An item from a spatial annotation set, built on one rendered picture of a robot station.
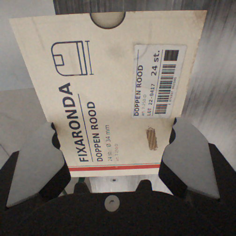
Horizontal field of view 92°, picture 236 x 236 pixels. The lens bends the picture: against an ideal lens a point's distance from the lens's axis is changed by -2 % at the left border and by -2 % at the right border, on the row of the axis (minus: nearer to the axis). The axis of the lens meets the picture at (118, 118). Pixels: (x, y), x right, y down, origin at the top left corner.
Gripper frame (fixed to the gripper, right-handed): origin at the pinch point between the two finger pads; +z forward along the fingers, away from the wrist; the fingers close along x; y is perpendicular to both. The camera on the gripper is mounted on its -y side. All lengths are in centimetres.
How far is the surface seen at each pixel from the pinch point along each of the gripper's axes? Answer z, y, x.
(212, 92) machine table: 5.4, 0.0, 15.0
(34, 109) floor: 89, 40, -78
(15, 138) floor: 89, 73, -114
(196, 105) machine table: 5.4, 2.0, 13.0
